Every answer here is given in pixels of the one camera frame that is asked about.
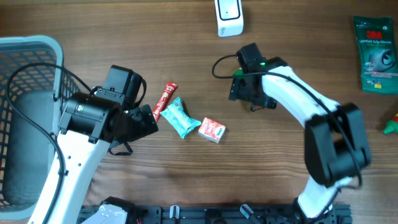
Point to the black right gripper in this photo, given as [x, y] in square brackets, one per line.
[237, 89]

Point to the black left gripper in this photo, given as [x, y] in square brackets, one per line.
[144, 123]

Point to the small jar green lid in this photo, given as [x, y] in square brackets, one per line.
[238, 73]

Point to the pale green small packet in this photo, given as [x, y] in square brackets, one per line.
[176, 116]

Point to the red small packet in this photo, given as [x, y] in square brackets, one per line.
[164, 99]

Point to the red white small carton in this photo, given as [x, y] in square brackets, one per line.
[211, 130]

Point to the green 3M gloves packet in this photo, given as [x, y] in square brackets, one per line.
[377, 54]

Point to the chilli sauce bottle green cap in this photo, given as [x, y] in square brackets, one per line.
[391, 126]

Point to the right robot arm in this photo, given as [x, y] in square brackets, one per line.
[336, 147]

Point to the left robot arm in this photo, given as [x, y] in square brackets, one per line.
[91, 124]

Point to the white barcode scanner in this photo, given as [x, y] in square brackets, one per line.
[229, 17]

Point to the grey plastic shopping basket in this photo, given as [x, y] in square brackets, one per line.
[29, 83]

